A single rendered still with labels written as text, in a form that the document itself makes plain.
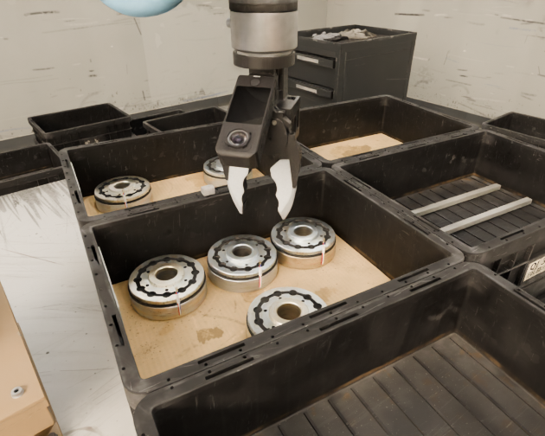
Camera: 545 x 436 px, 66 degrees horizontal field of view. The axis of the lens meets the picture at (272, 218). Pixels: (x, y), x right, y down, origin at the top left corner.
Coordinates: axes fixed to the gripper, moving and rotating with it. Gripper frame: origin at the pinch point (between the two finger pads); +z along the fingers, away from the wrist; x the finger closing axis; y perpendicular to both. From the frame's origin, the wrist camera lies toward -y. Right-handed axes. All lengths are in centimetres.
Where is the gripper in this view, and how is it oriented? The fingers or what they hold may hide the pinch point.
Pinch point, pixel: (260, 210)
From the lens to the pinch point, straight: 57.1
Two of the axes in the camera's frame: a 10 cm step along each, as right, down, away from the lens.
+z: 0.0, 8.5, 5.2
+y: 2.5, -5.0, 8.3
